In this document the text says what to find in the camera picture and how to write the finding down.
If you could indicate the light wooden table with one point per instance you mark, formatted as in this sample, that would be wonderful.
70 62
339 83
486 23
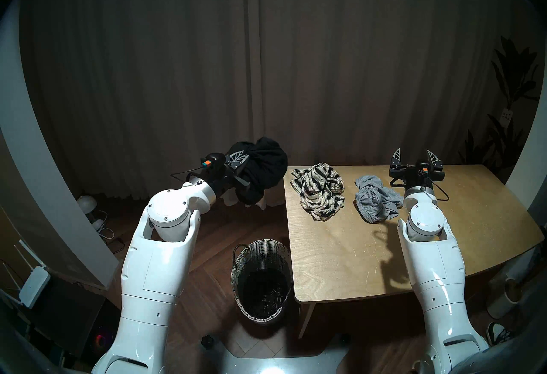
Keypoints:
350 249

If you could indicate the woven wicker laundry hamper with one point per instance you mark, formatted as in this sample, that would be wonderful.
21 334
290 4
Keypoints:
260 292

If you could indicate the long pleated curtain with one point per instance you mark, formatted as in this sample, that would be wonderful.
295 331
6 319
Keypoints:
171 78

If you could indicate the black cream striped garment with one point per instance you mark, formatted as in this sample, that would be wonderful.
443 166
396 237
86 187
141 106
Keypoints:
318 189

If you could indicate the white mushroom lamp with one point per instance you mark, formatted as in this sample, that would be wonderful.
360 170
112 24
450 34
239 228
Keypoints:
86 203

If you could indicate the black base knob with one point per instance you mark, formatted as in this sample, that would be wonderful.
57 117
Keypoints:
344 338
207 341

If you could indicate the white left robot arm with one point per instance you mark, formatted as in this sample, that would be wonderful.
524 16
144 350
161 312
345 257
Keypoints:
158 257

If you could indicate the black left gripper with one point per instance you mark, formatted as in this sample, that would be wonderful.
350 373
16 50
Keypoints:
218 170

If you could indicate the white plant label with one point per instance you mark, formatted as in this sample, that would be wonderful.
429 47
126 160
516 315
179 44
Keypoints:
506 115

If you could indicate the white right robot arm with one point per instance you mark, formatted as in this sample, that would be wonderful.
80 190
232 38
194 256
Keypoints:
431 257

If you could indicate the dark low cabinet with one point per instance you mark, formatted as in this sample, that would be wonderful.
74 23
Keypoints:
68 313

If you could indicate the black white sneaker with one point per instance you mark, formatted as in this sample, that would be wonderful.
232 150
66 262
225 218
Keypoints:
498 332

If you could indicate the dark computer case rgb fans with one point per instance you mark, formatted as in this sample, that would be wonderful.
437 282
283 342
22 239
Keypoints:
100 339

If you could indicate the grey garment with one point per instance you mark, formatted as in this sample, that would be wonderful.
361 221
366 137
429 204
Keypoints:
376 202

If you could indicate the white cylindrical plant pot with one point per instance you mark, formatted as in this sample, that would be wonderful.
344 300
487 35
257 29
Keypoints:
500 302

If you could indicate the white wifi router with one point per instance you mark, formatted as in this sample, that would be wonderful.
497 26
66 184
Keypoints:
36 287

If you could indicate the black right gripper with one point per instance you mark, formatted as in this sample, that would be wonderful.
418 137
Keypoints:
416 174

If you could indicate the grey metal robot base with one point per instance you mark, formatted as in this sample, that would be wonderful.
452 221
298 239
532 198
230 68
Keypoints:
273 366

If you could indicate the small white round device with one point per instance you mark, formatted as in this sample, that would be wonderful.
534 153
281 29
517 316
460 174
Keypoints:
98 224

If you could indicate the tall dark leafy houseplant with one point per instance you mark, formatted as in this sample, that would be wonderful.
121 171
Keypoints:
515 73

